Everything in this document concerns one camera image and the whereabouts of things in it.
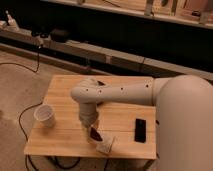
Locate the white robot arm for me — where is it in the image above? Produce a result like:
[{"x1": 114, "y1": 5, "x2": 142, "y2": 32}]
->
[{"x1": 71, "y1": 75, "x2": 213, "y2": 171}]

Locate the black box on ledge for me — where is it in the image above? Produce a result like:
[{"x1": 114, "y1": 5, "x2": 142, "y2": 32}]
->
[{"x1": 50, "y1": 29, "x2": 69, "y2": 43}]

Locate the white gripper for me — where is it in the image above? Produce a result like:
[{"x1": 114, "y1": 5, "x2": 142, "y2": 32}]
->
[{"x1": 79, "y1": 103, "x2": 100, "y2": 137}]

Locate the white cup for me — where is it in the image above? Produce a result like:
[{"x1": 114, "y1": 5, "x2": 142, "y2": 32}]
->
[{"x1": 34, "y1": 104, "x2": 55, "y2": 128}]

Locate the white spray bottle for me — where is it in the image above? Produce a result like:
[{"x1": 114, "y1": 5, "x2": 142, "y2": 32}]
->
[{"x1": 5, "y1": 10, "x2": 19, "y2": 31}]

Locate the wooden table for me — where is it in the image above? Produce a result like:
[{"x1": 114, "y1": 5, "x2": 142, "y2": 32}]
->
[{"x1": 24, "y1": 75, "x2": 156, "y2": 159}]

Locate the white sponge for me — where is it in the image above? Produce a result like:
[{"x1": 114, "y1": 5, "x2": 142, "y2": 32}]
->
[{"x1": 96, "y1": 135, "x2": 114, "y2": 154}]

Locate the black rectangular block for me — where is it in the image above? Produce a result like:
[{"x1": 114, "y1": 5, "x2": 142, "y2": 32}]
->
[{"x1": 134, "y1": 119, "x2": 146, "y2": 143}]

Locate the black floor cable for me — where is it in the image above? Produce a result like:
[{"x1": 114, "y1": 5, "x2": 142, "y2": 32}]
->
[{"x1": 0, "y1": 46, "x2": 81, "y2": 171}]

